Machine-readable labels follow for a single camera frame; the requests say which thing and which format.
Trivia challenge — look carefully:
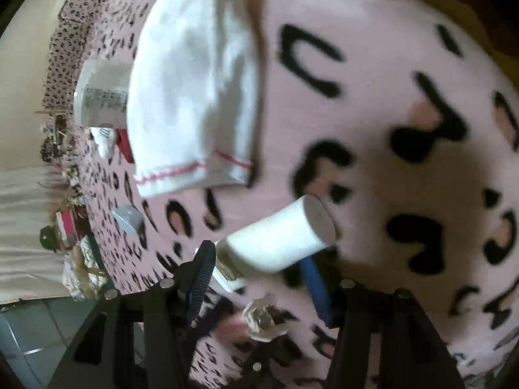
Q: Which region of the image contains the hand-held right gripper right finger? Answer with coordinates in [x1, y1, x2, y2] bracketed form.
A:
[300, 257, 467, 389]

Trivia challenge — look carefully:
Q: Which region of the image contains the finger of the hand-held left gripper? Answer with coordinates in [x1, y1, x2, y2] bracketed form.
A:
[221, 332, 309, 389]

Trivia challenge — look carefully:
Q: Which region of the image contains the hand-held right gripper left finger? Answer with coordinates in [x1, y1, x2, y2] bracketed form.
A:
[44, 240, 217, 389]

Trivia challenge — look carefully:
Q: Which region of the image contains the white tube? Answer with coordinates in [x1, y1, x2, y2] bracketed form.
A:
[194, 194, 337, 292]

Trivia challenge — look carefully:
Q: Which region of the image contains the white plastic-wrapped pack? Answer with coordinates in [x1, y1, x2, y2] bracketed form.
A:
[73, 60, 130, 128]

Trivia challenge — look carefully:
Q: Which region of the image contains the white sock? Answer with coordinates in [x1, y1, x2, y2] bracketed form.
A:
[127, 0, 260, 198]

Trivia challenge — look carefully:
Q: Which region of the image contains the yellow cartoon-print carton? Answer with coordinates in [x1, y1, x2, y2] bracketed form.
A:
[113, 206, 145, 234]

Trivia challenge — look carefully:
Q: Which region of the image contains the pink box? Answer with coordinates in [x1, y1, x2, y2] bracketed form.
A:
[54, 211, 78, 250]

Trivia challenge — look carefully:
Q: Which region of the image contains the green cap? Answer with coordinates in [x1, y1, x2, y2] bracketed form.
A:
[39, 227, 61, 252]

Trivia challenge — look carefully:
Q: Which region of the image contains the small red cardboard box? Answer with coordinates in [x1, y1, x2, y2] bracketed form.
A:
[115, 127, 134, 163]

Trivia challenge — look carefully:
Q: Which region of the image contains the square white cat plush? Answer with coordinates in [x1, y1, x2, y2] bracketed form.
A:
[90, 126, 117, 159]

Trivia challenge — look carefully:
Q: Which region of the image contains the white curtain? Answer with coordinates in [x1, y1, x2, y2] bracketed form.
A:
[0, 166, 82, 304]

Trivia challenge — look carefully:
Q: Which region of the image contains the cluttered shelf of small items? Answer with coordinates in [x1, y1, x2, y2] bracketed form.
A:
[38, 113, 82, 211]

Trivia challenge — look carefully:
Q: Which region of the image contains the pink leopard print blanket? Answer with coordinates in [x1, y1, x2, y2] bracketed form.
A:
[42, 0, 519, 389]

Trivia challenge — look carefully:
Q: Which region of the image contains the leopard print pillow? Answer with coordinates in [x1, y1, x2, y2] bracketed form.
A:
[42, 0, 134, 108]

